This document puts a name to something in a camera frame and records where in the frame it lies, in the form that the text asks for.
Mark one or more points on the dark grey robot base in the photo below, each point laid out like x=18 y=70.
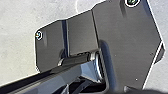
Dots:
x=126 y=40

